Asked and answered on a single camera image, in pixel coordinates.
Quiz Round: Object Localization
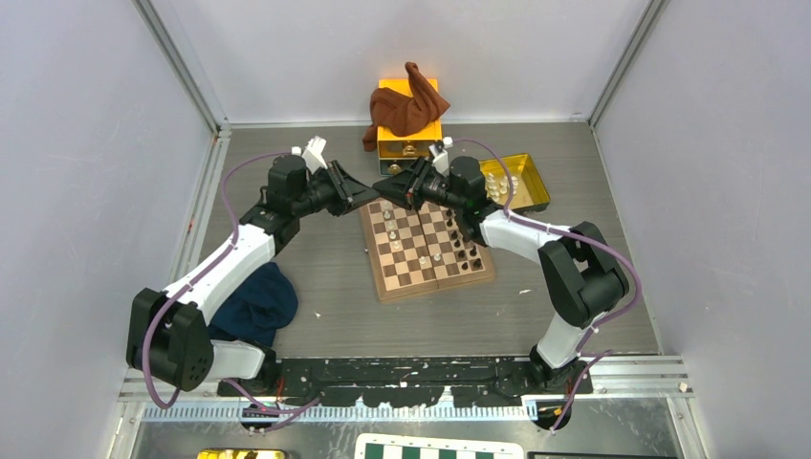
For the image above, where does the green white chess mat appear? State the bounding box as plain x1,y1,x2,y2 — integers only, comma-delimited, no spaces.
353,433,527,459

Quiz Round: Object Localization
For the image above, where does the yellow drawer box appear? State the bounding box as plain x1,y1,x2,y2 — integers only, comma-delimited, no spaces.
376,78,444,177

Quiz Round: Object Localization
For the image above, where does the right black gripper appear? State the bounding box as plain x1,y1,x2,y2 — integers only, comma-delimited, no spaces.
372,156,463,213

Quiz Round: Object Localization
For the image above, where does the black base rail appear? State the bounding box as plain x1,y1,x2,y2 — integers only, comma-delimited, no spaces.
217,356,592,408

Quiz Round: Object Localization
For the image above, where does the dark blue cloth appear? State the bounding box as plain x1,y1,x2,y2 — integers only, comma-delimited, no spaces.
208,262,299,347

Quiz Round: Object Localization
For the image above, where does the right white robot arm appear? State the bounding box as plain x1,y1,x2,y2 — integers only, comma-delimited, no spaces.
373,143,641,393

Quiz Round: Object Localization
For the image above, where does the brown cloth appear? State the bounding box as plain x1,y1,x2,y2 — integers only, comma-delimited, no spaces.
362,61,450,152

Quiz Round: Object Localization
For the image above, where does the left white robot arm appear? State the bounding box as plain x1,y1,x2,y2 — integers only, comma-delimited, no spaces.
125,137,380,395

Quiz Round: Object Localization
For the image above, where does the wooden chess board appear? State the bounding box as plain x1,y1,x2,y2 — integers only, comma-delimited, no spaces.
360,198,495,301

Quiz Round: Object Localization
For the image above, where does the yellow metal tray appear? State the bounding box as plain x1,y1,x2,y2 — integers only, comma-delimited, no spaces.
479,153,551,213

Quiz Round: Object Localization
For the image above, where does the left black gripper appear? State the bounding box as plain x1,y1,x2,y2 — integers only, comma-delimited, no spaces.
292,160,379,217

